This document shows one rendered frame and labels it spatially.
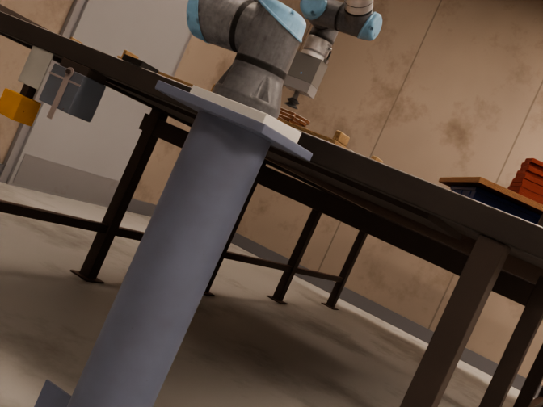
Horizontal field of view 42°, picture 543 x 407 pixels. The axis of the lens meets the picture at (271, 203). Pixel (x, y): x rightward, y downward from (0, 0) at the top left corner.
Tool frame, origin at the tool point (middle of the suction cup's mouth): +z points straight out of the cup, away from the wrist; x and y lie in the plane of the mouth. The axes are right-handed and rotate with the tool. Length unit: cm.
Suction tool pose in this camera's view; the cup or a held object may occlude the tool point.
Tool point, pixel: (290, 106)
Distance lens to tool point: 204.6
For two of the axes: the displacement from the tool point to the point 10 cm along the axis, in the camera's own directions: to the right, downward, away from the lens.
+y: -8.4, -3.9, 3.7
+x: -3.5, -1.3, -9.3
